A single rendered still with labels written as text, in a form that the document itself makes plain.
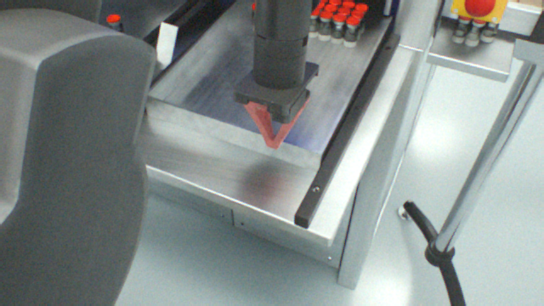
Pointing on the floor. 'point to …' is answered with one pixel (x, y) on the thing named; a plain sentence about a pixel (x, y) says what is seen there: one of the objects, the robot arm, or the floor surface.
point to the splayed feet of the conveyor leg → (409, 211)
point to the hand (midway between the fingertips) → (273, 141)
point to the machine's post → (387, 138)
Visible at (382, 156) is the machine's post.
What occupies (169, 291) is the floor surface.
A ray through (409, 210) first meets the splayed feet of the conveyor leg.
